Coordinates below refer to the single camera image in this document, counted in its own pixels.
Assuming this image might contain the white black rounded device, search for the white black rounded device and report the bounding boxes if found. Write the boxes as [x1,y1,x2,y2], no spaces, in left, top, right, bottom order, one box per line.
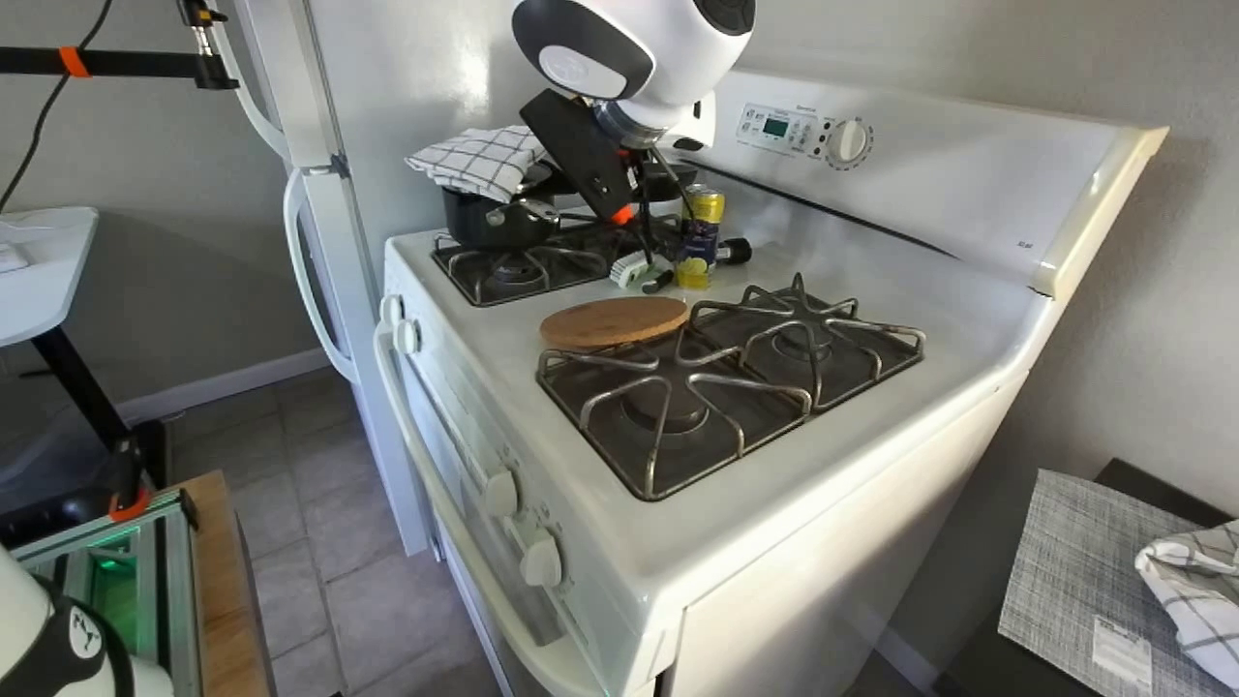
[0,545,179,697]

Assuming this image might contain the green bottle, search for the green bottle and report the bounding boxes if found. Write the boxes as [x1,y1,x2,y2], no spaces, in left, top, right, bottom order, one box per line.
[81,545,146,655]

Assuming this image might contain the thin black cable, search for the thin black cable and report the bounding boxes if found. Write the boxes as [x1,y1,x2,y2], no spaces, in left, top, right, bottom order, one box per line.
[0,0,121,208]

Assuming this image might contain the yellow and blue bottle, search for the yellow and blue bottle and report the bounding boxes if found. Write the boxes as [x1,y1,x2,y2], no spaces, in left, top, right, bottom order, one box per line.
[668,188,729,296]

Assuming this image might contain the wooden board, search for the wooden board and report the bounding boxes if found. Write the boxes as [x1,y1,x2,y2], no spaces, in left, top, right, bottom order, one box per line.
[174,464,279,697]

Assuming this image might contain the white gas stove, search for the white gas stove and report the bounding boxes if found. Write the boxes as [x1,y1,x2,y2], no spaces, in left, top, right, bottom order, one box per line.
[366,63,1173,697]

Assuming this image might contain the white checkered kitchen cloth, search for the white checkered kitchen cloth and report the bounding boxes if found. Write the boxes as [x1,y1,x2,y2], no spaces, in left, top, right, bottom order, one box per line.
[404,121,555,208]
[1132,514,1239,692]

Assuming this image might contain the black pot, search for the black pot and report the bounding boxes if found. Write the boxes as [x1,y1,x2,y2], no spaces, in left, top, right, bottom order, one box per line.
[441,180,561,256]

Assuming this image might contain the glass tank metal frame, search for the glass tank metal frame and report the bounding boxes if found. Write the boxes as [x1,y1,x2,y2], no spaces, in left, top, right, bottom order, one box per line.
[9,494,208,697]

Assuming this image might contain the black metal stand leg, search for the black metal stand leg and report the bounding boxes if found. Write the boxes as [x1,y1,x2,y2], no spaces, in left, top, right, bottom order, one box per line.
[29,325,170,514]

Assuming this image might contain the black wire stove grate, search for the black wire stove grate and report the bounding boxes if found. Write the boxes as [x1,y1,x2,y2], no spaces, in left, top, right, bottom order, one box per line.
[529,273,928,503]
[428,208,681,309]

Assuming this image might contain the white oven door handle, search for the white oven door handle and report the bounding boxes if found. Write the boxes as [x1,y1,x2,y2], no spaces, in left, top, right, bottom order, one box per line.
[366,322,610,697]

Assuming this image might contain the white refrigerator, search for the white refrigerator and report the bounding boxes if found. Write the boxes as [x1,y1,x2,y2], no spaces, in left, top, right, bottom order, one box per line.
[227,0,610,563]

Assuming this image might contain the white fridge door handle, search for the white fridge door handle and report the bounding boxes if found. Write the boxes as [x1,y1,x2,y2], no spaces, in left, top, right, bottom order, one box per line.
[188,16,350,175]
[279,166,360,387]

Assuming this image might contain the white round timer dial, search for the white round timer dial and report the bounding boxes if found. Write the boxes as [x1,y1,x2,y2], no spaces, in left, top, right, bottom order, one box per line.
[826,113,880,166]

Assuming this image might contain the black side table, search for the black side table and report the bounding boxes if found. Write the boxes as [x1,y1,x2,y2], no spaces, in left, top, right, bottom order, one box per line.
[932,455,1239,697]

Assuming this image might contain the round cork trivet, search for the round cork trivet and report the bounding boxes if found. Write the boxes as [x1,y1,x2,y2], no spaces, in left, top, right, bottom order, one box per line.
[538,296,698,358]

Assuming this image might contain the orange clamp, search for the orange clamp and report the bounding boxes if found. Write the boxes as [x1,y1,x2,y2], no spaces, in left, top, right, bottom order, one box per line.
[106,481,157,527]

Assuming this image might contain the black boom bar orange tape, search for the black boom bar orange tape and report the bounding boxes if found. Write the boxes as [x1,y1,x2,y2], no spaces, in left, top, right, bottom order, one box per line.
[0,0,242,95]

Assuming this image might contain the grey plaid mat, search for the grey plaid mat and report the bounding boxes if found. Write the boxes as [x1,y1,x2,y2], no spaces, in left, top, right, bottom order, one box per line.
[995,464,1239,697]

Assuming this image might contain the white table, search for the white table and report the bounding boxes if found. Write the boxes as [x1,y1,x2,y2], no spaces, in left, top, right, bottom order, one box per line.
[0,206,106,353]

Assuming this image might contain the oven clock control panel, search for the oven clock control panel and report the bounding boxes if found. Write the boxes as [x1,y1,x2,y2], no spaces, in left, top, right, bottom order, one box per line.
[733,97,828,163]

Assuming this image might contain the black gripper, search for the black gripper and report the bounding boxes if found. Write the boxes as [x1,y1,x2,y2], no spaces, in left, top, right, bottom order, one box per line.
[639,145,694,256]

